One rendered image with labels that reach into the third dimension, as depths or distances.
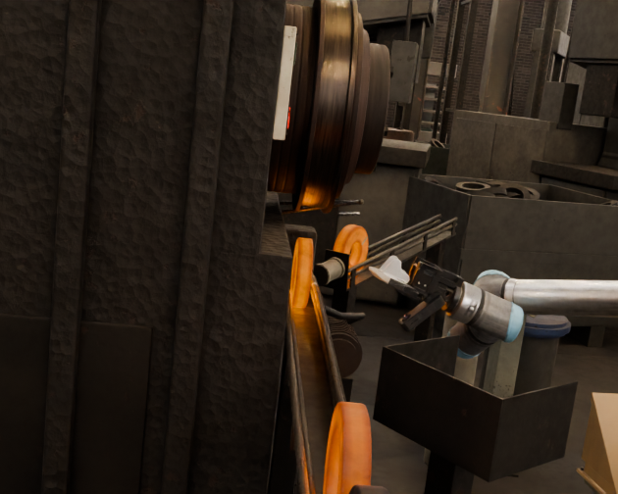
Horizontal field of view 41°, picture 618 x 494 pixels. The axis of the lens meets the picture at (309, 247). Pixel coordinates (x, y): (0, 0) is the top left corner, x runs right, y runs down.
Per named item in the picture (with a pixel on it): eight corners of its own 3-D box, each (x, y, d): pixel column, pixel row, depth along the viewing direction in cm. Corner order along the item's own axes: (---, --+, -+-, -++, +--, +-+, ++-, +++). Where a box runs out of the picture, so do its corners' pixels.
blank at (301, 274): (298, 264, 176) (314, 266, 176) (297, 224, 189) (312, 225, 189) (289, 321, 185) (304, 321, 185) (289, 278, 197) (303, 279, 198)
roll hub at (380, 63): (355, 178, 170) (373, 39, 165) (340, 165, 197) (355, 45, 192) (383, 181, 170) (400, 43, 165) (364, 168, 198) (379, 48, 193)
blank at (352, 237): (337, 289, 235) (347, 291, 233) (327, 249, 224) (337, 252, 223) (362, 253, 244) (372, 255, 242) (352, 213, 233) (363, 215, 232)
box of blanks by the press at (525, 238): (446, 347, 397) (470, 188, 382) (377, 300, 473) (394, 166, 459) (620, 348, 432) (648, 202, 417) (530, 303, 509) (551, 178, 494)
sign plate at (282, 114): (272, 139, 134) (283, 24, 131) (268, 129, 160) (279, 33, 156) (286, 140, 135) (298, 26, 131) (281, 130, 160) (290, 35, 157)
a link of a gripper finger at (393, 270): (378, 249, 188) (414, 265, 190) (366, 272, 189) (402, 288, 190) (380, 252, 185) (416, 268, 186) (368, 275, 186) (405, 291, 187)
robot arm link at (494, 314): (503, 351, 196) (527, 335, 188) (457, 331, 194) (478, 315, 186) (508, 318, 201) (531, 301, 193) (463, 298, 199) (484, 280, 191)
